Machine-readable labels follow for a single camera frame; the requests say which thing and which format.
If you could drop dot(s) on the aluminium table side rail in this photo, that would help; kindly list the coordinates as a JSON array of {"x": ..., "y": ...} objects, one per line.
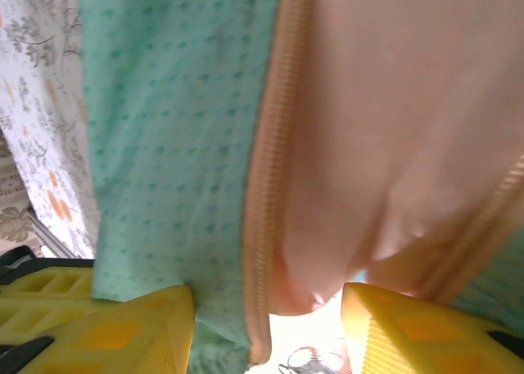
[{"x": 53, "y": 237}]

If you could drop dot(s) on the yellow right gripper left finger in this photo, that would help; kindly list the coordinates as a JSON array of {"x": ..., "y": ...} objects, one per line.
[{"x": 135, "y": 337}]

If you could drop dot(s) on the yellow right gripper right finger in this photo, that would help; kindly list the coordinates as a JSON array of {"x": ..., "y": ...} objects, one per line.
[{"x": 409, "y": 341}]

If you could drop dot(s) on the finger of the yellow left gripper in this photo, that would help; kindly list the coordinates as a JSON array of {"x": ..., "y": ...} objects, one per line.
[{"x": 37, "y": 304}]

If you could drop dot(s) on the mint green and peach jacket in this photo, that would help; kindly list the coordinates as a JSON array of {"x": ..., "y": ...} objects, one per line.
[{"x": 172, "y": 124}]

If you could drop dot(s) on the floral tablecloth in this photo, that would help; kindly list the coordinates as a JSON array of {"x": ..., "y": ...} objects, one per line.
[{"x": 41, "y": 83}]

